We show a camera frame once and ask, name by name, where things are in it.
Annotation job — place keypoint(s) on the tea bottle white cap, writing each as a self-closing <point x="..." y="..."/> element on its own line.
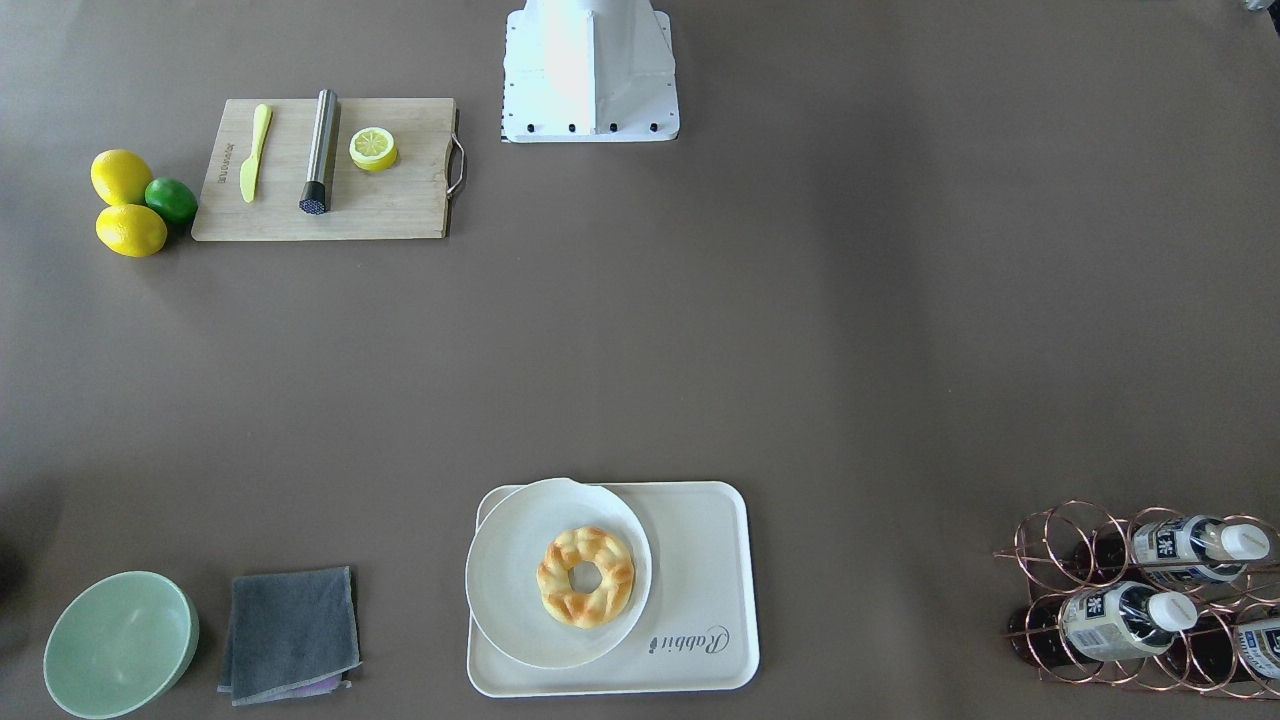
<point x="1121" y="622"/>

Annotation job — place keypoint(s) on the cream serving tray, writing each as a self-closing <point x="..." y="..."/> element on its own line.
<point x="697" y="631"/>

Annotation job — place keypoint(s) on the glazed braided donut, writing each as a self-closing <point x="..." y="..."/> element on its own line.
<point x="579" y="546"/>

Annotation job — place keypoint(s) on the white round plate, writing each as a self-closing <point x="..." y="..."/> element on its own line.
<point x="508" y="547"/>

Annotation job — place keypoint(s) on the wooden cutting board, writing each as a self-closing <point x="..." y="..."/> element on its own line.
<point x="406" y="202"/>

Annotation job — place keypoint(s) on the halved lemon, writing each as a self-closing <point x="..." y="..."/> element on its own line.
<point x="373" y="149"/>

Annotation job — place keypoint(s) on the steel muddler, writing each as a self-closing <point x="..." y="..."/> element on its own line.
<point x="314" y="195"/>

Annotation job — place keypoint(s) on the yellow plastic knife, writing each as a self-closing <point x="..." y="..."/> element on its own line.
<point x="249" y="171"/>

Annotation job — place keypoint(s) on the grey folded cloth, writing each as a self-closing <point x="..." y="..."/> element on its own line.
<point x="290" y="635"/>

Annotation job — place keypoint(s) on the green lime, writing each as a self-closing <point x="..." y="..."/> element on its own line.
<point x="173" y="200"/>

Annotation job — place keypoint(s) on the yellow lemon near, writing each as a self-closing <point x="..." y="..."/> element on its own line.
<point x="132" y="230"/>

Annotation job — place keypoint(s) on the yellow lemon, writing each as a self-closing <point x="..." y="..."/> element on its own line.
<point x="132" y="230"/>
<point x="120" y="177"/>

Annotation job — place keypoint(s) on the yellow lemon far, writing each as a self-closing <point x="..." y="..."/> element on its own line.
<point x="120" y="177"/>

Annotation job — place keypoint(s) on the mint green bowl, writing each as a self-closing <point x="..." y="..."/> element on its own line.
<point x="119" y="645"/>

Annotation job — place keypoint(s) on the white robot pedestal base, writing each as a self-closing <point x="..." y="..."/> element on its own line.
<point x="589" y="72"/>

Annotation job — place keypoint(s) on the copper wire bottle rack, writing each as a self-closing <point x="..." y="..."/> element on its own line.
<point x="1079" y="546"/>

